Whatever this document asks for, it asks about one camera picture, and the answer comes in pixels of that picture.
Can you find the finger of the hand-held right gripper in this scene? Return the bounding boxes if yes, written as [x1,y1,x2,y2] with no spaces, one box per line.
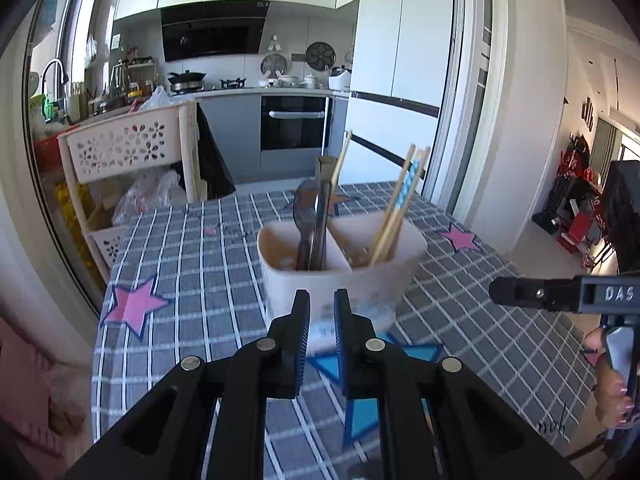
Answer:
[488,275,584,312]

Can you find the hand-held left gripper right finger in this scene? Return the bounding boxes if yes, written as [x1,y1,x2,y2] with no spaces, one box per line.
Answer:
[333,288,584,480]

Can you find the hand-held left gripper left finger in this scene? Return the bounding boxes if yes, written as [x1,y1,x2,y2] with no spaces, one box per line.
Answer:
[65,289,311,480]

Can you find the white plastic utensil holder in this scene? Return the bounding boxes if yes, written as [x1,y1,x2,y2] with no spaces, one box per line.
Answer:
[256,211,430,359]

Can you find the dark metal spoons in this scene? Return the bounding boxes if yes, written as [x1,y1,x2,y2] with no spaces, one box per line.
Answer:
[292,178,321,271]

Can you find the blue-tipped wooden chopstick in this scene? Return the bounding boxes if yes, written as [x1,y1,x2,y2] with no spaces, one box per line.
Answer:
[377,156,422,258]

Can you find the person's right hand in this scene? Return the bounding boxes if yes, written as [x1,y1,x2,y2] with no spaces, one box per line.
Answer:
[582,327,636,428]

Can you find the red and black stroller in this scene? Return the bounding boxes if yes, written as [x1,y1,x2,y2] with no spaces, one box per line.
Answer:
[531,132,617,267]

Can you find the grey checked star tablecloth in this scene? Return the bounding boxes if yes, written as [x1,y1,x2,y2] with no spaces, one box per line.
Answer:
[90,180,599,480]

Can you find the black hanging bag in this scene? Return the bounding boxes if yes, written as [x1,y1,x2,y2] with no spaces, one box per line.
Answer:
[195,102,237,202]

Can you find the clear plastic bag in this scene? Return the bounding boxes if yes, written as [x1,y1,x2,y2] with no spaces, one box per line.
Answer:
[112,169,187,227]

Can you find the black built-in oven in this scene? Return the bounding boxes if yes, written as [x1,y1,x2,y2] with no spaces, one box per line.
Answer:
[259,94,332,152]

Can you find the yellow packaged goods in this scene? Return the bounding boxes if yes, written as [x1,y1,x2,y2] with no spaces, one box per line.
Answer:
[53,179,97,272]

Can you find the white refrigerator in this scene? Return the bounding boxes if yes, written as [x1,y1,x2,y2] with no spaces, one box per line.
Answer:
[339,0,469,187]

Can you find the white cooking pots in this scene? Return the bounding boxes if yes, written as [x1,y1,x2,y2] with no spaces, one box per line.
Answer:
[276,73,319,89]

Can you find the white perforated storage cart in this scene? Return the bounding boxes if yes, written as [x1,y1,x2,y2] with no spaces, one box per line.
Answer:
[56,101,209,282]

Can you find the black wok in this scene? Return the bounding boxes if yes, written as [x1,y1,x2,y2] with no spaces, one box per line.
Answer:
[166,69,207,92]

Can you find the red basket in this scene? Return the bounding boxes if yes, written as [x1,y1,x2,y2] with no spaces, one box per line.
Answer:
[33,129,77,172]

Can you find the black range hood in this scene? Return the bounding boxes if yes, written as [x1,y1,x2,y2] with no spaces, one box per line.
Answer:
[159,0,271,64]

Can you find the kitchen faucet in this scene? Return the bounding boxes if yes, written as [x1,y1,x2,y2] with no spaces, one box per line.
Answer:
[39,58,70,112]

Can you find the round grey wall rack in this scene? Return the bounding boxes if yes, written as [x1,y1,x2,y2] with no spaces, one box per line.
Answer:
[259,53,289,79]

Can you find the round black wall pan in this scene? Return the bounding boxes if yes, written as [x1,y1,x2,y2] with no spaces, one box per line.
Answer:
[304,41,336,69]

